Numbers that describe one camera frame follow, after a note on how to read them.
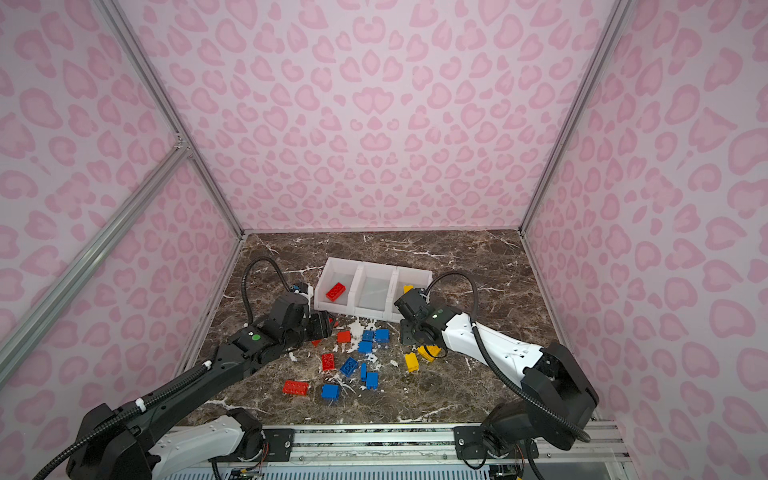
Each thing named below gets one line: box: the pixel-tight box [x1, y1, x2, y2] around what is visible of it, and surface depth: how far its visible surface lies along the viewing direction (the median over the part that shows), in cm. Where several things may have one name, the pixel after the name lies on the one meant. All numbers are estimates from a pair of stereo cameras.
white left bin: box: [314, 257, 365, 314], surface depth 101 cm
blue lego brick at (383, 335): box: [376, 328, 390, 343], surface depth 93 cm
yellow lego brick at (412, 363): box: [405, 352, 419, 373], surface depth 86 cm
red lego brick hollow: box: [321, 353, 335, 371], surface depth 87 cm
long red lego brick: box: [326, 282, 346, 302], surface depth 102 cm
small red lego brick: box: [336, 331, 352, 343], surface depth 94 cm
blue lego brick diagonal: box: [340, 357, 359, 378], surface depth 87 cm
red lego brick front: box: [282, 380, 309, 396], surface depth 83 cm
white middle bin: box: [348, 261, 401, 321], surface depth 100 cm
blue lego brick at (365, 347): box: [358, 341, 373, 353], surface depth 92 cm
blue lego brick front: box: [320, 384, 341, 400], surface depth 82 cm
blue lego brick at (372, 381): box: [366, 372, 379, 390], surface depth 85 cm
